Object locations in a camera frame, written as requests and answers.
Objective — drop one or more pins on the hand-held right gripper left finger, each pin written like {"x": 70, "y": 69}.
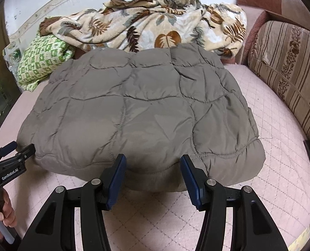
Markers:
{"x": 115, "y": 180}

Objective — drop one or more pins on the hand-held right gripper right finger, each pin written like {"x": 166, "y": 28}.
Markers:
{"x": 191, "y": 183}

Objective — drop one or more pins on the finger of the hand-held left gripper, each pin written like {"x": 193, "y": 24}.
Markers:
{"x": 9, "y": 146}
{"x": 28, "y": 151}

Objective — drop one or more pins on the grey puffer jacket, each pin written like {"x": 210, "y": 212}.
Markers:
{"x": 144, "y": 109}

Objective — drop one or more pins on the person's left hand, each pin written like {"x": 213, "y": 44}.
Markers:
{"x": 9, "y": 214}

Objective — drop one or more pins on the green white patterned pillow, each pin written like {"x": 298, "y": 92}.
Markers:
{"x": 39, "y": 60}

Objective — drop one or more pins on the striped floral sofa cushion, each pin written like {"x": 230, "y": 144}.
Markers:
{"x": 288, "y": 65}

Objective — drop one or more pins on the leaf print fleece blanket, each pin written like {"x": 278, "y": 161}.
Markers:
{"x": 144, "y": 26}

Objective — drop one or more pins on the pink brown sofa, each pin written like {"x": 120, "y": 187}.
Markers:
{"x": 254, "y": 2}

